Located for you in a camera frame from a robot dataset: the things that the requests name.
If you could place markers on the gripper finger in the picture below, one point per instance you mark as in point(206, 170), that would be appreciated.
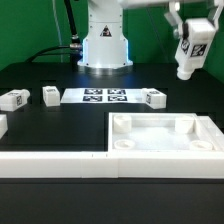
point(174, 19)
point(215, 10)

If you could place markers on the white square table top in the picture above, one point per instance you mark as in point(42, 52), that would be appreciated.
point(161, 132)

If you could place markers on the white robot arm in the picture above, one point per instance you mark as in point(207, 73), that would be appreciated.
point(105, 46)

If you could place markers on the white marker sheet with tags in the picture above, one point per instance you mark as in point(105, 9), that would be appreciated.
point(101, 95)

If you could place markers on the white fence obstacle frame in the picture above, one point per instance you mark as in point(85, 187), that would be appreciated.
point(208, 165)

